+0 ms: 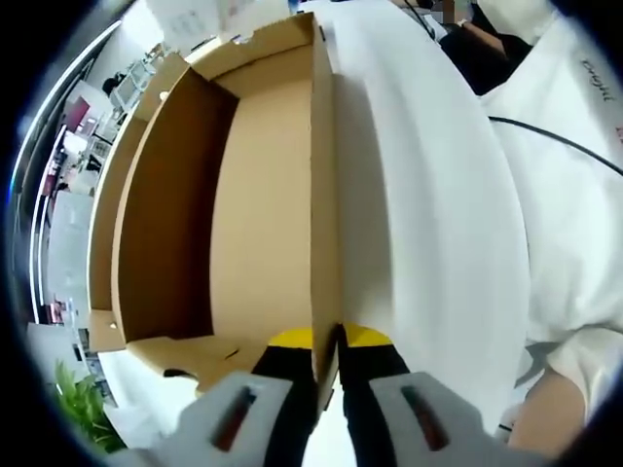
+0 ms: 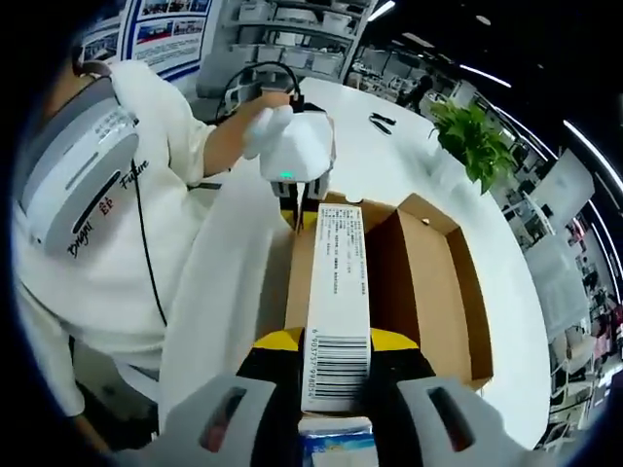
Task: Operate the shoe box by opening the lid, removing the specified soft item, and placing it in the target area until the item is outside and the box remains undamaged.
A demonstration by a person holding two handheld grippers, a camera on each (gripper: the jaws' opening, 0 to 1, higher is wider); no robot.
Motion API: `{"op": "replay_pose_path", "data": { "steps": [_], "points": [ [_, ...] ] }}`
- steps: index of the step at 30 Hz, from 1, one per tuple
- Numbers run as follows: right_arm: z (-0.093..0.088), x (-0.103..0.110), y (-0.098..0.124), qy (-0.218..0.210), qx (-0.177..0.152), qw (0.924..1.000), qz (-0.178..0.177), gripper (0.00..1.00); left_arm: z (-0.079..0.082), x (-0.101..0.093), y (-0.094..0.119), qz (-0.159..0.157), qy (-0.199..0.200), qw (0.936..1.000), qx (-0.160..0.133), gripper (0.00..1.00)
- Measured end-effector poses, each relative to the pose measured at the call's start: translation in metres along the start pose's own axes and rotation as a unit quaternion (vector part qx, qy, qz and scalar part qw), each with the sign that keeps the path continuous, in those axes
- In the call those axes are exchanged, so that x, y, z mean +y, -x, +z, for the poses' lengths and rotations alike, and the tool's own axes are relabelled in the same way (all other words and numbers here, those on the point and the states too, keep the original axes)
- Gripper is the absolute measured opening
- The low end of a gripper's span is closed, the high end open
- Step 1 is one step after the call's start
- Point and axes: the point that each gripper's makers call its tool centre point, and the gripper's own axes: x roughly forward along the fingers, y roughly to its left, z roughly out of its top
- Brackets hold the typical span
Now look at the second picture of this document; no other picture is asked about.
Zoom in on person's black trousers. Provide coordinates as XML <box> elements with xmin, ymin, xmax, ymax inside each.
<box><xmin>72</xmin><ymin>378</ymin><xmax>162</xmax><ymax>453</ymax></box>

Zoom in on white grey chest device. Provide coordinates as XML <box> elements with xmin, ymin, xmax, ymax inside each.
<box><xmin>18</xmin><ymin>75</ymin><xmax>140</xmax><ymax>257</ymax></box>

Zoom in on green plant in white pot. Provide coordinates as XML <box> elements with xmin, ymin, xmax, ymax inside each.
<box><xmin>427</xmin><ymin>100</ymin><xmax>517</xmax><ymax>196</ymax></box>

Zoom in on small black object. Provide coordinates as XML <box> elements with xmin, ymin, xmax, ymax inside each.
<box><xmin>370</xmin><ymin>111</ymin><xmax>396</xmax><ymax>136</ymax></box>

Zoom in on grey metal shelf rack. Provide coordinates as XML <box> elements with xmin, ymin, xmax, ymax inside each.
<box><xmin>197</xmin><ymin>0</ymin><xmax>379</xmax><ymax>98</ymax></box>

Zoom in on blue framed wall poster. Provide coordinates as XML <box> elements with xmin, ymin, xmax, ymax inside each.
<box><xmin>77</xmin><ymin>0</ymin><xmax>215</xmax><ymax>82</ymax></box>

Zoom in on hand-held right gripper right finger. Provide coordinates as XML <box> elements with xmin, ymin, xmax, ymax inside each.
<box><xmin>359</xmin><ymin>329</ymin><xmax>531</xmax><ymax>467</ymax></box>

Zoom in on white desk partition panel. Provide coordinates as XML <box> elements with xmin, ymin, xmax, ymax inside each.
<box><xmin>528</xmin><ymin>148</ymin><xmax>598</xmax><ymax>244</ymax></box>

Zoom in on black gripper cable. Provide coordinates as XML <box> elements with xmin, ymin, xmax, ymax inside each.
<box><xmin>221</xmin><ymin>60</ymin><xmax>306</xmax><ymax>118</ymax></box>

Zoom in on brown cardboard shoe box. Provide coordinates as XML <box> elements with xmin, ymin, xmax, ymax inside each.
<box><xmin>281</xmin><ymin>191</ymin><xmax>494</xmax><ymax>419</ymax></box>

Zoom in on small white carton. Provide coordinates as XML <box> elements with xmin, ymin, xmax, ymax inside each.
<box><xmin>300</xmin><ymin>203</ymin><xmax>372</xmax><ymax>414</ymax></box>

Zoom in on white light-blue wet wipes pack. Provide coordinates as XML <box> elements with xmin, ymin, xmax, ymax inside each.
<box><xmin>297</xmin><ymin>415</ymin><xmax>376</xmax><ymax>467</ymax></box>

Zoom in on black chest device cable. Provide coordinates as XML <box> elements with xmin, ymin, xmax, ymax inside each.
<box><xmin>130</xmin><ymin>160</ymin><xmax>169</xmax><ymax>327</ymax></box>

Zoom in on person's left hand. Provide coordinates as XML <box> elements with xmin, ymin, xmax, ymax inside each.
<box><xmin>233</xmin><ymin>94</ymin><xmax>292</xmax><ymax>142</ymax></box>

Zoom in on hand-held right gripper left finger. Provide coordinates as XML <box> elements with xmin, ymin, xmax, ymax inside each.
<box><xmin>163</xmin><ymin>328</ymin><xmax>307</xmax><ymax>467</ymax></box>

